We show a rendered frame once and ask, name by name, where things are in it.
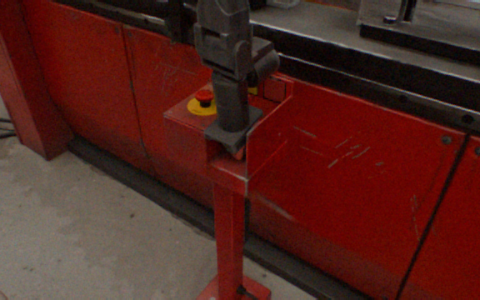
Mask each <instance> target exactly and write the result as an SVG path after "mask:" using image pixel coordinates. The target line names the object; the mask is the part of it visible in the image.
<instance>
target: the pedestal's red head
mask: <svg viewBox="0 0 480 300"><path fill-rule="evenodd" d="M212 71H213V70H212V69H210V83H208V84H207V85H205V86H204V87H202V89H200V90H199V91H202V90H209V91H212V92H213V84H212V79H211V74H212ZM271 76H272V77H275V78H280V79H282V81H281V82H283V83H286V84H287V86H286V97H285V101H284V102H282V103H281V104H280V103H277V102H273V101H270V100H267V99H264V98H263V81H262V82H261V83H259V84H258V97H257V96H254V95H252V94H248V101H249V105H251V98H250V97H251V96H253V97H255V98H260V99H262V100H265V101H268V102H270V103H275V104H277V105H279V106H278V107H276V108H275V109H274V110H273V111H272V112H271V113H269V114H268V115H267V116H266V117H265V118H264V119H263V120H262V121H261V122H260V121H257V122H256V123H255V124H254V125H253V127H254V128H253V129H252V130H251V131H249V132H248V133H247V156H246V157H244V156H242V158H241V159H240V160H238V159H236V158H234V157H233V155H232V154H231V153H230V152H228V151H227V149H226V148H225V147H224V146H223V144H222V143H220V142H218V141H216V140H214V139H213V140H212V141H211V140H209V139H206V138H205V136H204V130H205V129H206V128H207V127H208V126H209V125H210V124H211V123H212V122H213V121H214V120H215V119H216V118H217V113H214V114H210V115H198V114H195V113H192V112H190V111H189V110H188V103H189V101H191V100H192V99H194V98H195V95H196V93H197V92H199V91H197V92H195V93H194V94H192V95H190V96H189V97H187V98H185V99H184V100H182V101H181V102H180V103H178V104H177V105H175V106H173V107H171V108H170V109H168V110H167V111H165V112H163V115H164V116H163V122H164V129H165V135H166V141H167V148H168V154H169V159H170V160H171V161H172V162H175V163H177V164H179V165H181V166H183V167H184V168H186V169H187V170H189V171H192V172H194V173H197V174H199V175H201V176H203V177H205V178H208V179H210V180H212V181H214V182H215V183H218V184H221V185H223V186H224V187H226V188H230V189H232V190H233V191H235V192H237V193H238V194H240V195H242V196H244V197H247V196H248V195H249V194H250V192H251V191H252V190H253V189H254V188H255V187H256V186H257V185H258V184H259V183H260V182H261V181H262V180H263V179H264V178H265V177H266V176H267V175H268V174H269V173H270V172H271V171H272V170H273V169H274V168H275V167H276V166H277V165H278V163H279V162H280V161H281V160H282V159H283V158H284V157H285V156H286V154H287V146H288V128H289V119H290V109H291V101H292V97H293V96H292V87H293V81H291V80H287V79H285V78H282V77H277V76H274V75H271Z"/></svg>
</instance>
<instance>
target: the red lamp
mask: <svg viewBox="0 0 480 300"><path fill-rule="evenodd" d="M284 90H285V83H284V82H279V81H276V80H273V79H270V78H266V79H265V80H264V98H267V99H271V100H273V101H276V102H279V103H283V100H284Z"/></svg>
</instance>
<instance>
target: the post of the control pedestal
mask: <svg viewBox="0 0 480 300"><path fill-rule="evenodd" d="M212 188H213V206H214V223H215V239H216V257H217V272H218V289H219V300H240V298H241V297H242V296H243V295H242V294H240V293H236V289H237V287H238V285H239V284H242V285H243V196H242V195H240V194H238V192H235V191H233V190H232V189H230V188H227V187H224V186H223V185H221V184H218V183H216V182H214V181H212Z"/></svg>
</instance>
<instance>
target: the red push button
mask: <svg viewBox="0 0 480 300"><path fill-rule="evenodd" d="M195 98H196V99H197V101H199V102H200V107H202V108H209V107H210V106H211V101H212V100H213V99H214V96H213V92H212V91H209V90H202V91H199V92H197V93H196V95H195Z"/></svg>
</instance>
